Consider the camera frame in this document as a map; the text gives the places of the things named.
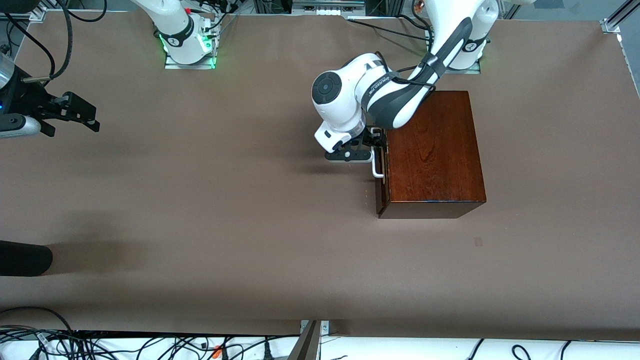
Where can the black cylinder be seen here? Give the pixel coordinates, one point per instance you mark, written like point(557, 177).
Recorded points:
point(25, 257)

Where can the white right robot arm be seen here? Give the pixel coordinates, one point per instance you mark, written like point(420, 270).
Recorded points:
point(175, 30)

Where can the white power strip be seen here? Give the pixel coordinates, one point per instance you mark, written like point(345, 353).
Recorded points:
point(327, 11)

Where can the small metal bracket plate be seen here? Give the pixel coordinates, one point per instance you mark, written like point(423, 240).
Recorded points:
point(325, 327)

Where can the dark grey post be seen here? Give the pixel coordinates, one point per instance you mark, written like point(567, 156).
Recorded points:
point(305, 347)

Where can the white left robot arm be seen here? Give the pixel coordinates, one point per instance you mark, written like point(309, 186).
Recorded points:
point(340, 100)

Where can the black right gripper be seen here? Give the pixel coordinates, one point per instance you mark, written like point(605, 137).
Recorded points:
point(36, 102)

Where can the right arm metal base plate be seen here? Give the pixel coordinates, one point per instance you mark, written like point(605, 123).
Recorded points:
point(200, 66)

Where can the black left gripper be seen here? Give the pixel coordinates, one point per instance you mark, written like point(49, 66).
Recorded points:
point(371, 138)

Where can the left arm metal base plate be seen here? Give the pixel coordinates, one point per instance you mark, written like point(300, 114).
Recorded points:
point(472, 70)

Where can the dark brown wooden cabinet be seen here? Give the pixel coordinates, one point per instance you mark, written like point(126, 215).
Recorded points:
point(440, 165)

